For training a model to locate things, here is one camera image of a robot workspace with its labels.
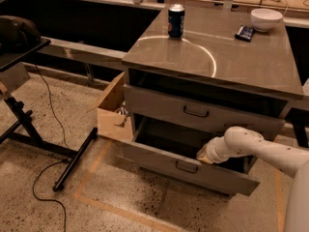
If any white bowl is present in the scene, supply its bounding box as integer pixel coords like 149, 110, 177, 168
250, 9, 283, 32

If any black metal stand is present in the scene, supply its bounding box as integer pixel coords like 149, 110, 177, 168
0, 39, 98, 191

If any grey top drawer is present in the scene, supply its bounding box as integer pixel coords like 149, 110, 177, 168
124, 84, 285, 140

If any black floor cable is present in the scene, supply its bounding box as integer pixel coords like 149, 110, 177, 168
32, 65, 70, 232

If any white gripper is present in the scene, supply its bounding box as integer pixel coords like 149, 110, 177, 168
197, 137, 232, 164

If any grey drawer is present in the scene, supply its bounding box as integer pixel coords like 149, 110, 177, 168
124, 116, 259, 195
124, 84, 285, 140

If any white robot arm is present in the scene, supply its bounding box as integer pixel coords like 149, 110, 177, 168
197, 127, 309, 232

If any dark blue snack packet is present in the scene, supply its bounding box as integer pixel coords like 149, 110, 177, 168
235, 25, 255, 42

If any blue soda can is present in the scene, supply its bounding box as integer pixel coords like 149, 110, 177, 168
168, 4, 184, 38

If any cardboard box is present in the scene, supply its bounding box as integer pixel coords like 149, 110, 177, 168
89, 72, 133, 141

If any dark bag on stand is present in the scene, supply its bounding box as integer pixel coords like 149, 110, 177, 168
0, 15, 41, 53

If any grey drawer cabinet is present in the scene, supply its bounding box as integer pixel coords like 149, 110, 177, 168
121, 4, 305, 198

